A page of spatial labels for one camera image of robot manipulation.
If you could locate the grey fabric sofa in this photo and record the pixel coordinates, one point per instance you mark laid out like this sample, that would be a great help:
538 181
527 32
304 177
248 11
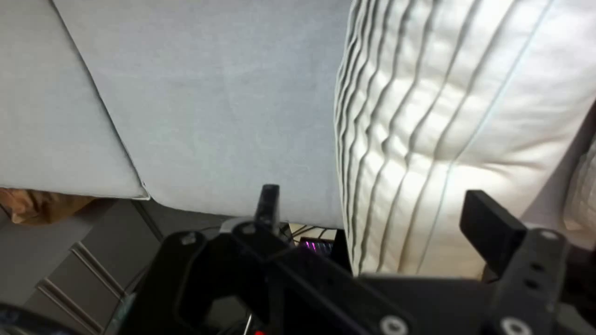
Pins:
205 104

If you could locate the grey drawer cabinet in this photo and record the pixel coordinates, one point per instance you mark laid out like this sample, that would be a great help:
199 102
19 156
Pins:
93 272

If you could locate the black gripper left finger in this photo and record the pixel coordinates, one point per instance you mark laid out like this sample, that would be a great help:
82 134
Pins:
186 285

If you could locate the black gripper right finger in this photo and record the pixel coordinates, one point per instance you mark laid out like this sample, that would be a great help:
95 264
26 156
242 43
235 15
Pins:
546 279

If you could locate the brown crumpled paper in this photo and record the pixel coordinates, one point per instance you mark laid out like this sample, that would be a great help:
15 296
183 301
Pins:
37 205

